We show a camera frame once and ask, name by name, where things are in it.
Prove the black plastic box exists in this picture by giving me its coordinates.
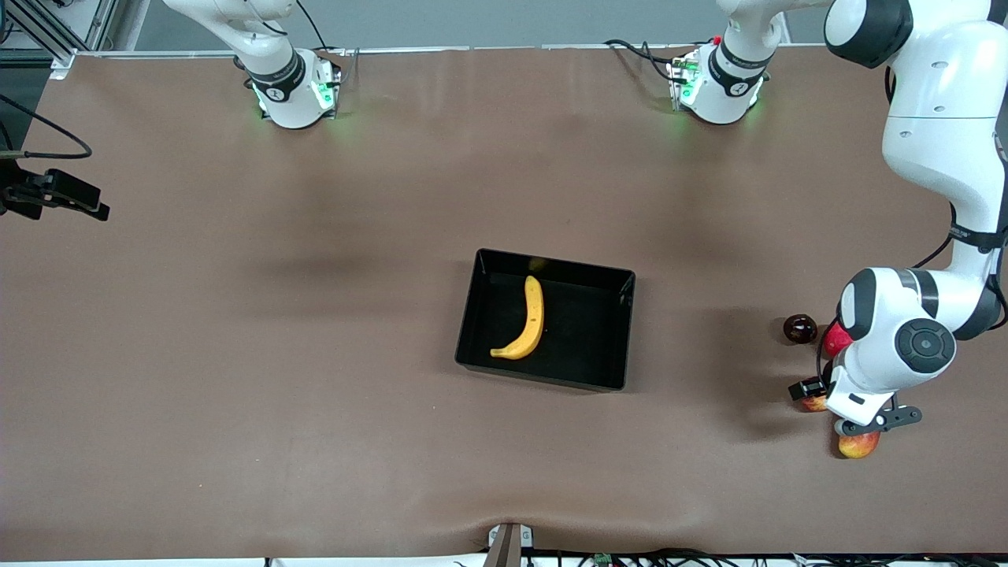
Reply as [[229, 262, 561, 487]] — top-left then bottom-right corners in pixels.
[[454, 248, 636, 392]]

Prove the yellow banana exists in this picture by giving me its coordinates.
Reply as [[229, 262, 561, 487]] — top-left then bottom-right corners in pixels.
[[490, 275, 545, 361]]

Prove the red yellow mango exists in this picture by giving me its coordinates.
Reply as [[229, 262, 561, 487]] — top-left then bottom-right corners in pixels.
[[838, 429, 881, 460]]

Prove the table cover mat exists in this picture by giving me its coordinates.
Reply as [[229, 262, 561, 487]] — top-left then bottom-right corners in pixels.
[[0, 43, 1008, 562]]

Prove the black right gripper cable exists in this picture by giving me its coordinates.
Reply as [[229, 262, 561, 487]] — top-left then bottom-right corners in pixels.
[[0, 94, 94, 161]]

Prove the aluminium frame profile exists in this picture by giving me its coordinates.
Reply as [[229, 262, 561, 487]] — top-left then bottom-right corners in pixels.
[[0, 0, 120, 80]]

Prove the black arm base cable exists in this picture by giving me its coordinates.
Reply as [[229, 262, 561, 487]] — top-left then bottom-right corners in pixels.
[[604, 38, 680, 84], [295, 0, 332, 53]]

